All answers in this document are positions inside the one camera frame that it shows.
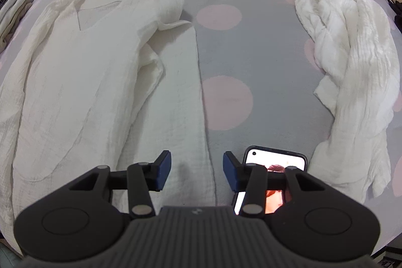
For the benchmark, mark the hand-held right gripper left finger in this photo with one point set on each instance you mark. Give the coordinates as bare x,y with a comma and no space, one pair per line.
165,170

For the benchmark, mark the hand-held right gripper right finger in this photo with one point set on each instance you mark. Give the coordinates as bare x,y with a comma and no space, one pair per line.
228,171

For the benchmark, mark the cream white v-neck shirt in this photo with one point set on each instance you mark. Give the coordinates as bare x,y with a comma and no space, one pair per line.
94,73

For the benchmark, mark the stack of folded beige clothes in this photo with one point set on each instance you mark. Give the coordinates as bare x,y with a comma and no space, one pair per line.
11,16

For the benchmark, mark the black smartphone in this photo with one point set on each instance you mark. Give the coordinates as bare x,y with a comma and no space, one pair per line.
276,161

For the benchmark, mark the grey pink-dotted bedspread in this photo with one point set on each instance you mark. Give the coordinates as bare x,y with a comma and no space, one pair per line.
226,67

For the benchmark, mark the crumpled white garment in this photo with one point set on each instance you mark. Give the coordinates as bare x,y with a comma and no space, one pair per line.
351,67

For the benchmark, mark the black cloth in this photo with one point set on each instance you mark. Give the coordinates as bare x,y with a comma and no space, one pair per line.
396,9

